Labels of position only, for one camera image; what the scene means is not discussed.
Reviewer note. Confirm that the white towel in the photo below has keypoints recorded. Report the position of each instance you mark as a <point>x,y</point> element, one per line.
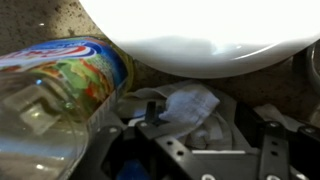
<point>190,106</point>

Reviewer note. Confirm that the white round plate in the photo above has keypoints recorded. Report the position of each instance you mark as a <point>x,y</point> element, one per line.
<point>200,33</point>

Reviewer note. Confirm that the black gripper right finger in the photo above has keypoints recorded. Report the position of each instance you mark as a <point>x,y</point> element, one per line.
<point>275,153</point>

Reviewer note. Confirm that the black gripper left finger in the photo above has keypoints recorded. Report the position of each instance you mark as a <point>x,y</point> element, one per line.
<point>173,153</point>

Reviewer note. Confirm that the clear bottle blue cap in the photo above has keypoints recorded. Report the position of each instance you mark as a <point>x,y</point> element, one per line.
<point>50,100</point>

